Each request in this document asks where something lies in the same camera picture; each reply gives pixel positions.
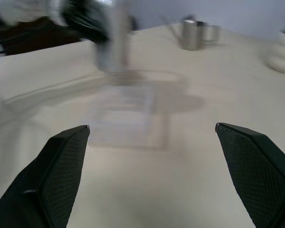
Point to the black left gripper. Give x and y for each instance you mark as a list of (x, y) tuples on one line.
[(85, 19)]

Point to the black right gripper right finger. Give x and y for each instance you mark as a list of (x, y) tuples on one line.
[(258, 175)]

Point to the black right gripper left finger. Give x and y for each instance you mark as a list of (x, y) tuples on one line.
[(49, 180)]

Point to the clear glass cup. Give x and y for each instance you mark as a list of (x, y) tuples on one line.
[(116, 47)]

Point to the clear plastic box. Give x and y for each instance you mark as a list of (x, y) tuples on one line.
[(132, 114)]

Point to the tall steel cup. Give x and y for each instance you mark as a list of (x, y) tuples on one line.
[(190, 35)]

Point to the white ridged container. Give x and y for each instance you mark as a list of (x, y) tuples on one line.
[(283, 54)]

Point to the short steel cup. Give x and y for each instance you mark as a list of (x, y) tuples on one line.
[(211, 33)]

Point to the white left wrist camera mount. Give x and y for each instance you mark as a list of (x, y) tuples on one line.
[(26, 9)]

